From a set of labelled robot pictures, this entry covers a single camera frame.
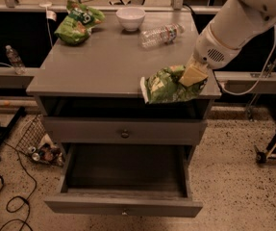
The wire basket with cans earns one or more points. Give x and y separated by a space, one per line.
36 144

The grey wooden drawer cabinet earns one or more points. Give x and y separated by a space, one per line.
100 78

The open grey lower drawer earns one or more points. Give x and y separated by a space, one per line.
125 180

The clear plastic water bottle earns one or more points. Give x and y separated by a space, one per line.
161 35

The green snack bag rear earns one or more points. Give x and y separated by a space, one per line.
77 25

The white ceramic bowl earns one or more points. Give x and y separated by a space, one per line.
130 18

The green jalapeno chip bag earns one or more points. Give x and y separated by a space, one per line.
164 86

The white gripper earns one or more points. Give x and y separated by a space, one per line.
212 53

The water bottle on shelf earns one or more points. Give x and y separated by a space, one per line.
15 60

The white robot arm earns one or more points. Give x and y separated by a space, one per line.
237 22

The white lamp stand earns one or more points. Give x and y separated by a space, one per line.
50 15

